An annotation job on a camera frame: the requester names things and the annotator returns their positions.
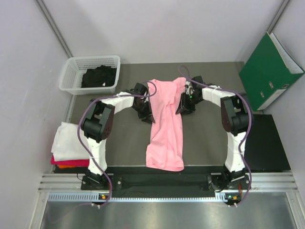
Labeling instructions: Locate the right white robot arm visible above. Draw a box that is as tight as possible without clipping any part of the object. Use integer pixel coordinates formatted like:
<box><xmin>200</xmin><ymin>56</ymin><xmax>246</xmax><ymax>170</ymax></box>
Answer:
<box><xmin>176</xmin><ymin>76</ymin><xmax>253</xmax><ymax>192</ymax></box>

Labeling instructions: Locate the pink t shirt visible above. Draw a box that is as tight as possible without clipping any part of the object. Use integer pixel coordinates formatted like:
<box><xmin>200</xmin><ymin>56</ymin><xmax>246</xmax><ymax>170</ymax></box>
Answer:
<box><xmin>146</xmin><ymin>77</ymin><xmax>186</xmax><ymax>172</ymax></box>

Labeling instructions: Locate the orange folded t shirt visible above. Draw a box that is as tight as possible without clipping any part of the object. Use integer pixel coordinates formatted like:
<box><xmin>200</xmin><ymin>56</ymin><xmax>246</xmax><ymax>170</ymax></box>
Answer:
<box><xmin>57</xmin><ymin>165</ymin><xmax>78</xmax><ymax>169</ymax></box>

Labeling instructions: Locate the white plastic basket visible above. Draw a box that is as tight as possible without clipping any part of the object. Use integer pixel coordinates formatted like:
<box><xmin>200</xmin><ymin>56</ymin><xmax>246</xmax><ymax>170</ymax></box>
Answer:
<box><xmin>59</xmin><ymin>55</ymin><xmax>121</xmax><ymax>95</ymax></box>

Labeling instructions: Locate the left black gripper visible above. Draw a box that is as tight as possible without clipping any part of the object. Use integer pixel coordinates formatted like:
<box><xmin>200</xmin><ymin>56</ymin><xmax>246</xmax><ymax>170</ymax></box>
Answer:
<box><xmin>133</xmin><ymin>100</ymin><xmax>155</xmax><ymax>124</ymax></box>

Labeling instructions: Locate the white folded t shirt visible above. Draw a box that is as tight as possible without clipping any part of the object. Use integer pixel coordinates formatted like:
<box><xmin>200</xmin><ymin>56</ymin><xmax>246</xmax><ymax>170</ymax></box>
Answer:
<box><xmin>51</xmin><ymin>122</ymin><xmax>90</xmax><ymax>162</ymax></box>

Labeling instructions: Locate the black t shirt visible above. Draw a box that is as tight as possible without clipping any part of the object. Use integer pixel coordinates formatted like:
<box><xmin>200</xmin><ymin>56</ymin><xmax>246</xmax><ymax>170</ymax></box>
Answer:
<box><xmin>81</xmin><ymin>65</ymin><xmax>117</xmax><ymax>88</ymax></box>

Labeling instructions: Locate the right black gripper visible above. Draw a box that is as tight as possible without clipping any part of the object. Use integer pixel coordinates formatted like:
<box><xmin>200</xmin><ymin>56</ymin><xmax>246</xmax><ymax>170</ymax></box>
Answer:
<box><xmin>176</xmin><ymin>93</ymin><xmax>203</xmax><ymax>117</ymax></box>

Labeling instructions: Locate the red folded t shirt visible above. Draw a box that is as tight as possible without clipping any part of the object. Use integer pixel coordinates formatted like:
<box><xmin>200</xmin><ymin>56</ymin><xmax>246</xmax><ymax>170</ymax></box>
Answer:
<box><xmin>51</xmin><ymin>156</ymin><xmax>89</xmax><ymax>167</ymax></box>

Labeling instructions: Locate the aluminium frame rail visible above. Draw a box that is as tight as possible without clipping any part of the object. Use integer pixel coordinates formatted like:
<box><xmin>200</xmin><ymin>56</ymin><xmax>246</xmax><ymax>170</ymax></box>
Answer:
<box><xmin>38</xmin><ymin>172</ymin><xmax>298</xmax><ymax>192</ymax></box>

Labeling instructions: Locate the green ring binder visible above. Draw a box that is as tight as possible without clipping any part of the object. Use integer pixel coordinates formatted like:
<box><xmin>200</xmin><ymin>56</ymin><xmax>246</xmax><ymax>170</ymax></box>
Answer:
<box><xmin>239</xmin><ymin>32</ymin><xmax>305</xmax><ymax>111</ymax></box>

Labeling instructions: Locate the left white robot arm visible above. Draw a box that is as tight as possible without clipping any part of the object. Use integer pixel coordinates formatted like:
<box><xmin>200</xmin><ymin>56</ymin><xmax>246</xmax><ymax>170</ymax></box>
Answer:
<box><xmin>77</xmin><ymin>83</ymin><xmax>157</xmax><ymax>190</ymax></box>

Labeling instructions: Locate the grey slotted cable duct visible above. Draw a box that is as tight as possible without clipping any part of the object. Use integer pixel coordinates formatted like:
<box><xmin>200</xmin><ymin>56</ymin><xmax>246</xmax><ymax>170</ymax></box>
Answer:
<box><xmin>48</xmin><ymin>192</ymin><xmax>238</xmax><ymax>202</ymax></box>

